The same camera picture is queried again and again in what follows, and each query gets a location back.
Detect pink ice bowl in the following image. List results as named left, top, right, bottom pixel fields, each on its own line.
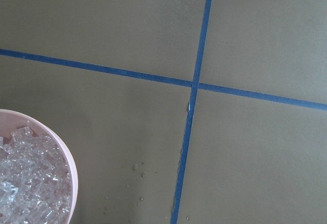
left=0, top=109, right=79, bottom=224

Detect clear ice cubes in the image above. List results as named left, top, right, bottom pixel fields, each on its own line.
left=0, top=126, right=72, bottom=224

